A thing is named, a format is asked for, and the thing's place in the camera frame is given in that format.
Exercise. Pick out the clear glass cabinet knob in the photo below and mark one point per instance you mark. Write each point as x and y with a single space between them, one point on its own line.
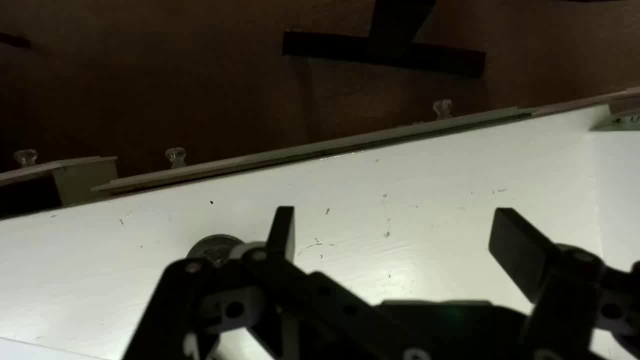
443 106
174 157
24 157

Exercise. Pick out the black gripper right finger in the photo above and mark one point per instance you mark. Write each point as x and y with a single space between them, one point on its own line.
567 301

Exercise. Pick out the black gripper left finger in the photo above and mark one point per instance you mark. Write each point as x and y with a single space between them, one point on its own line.
200 313

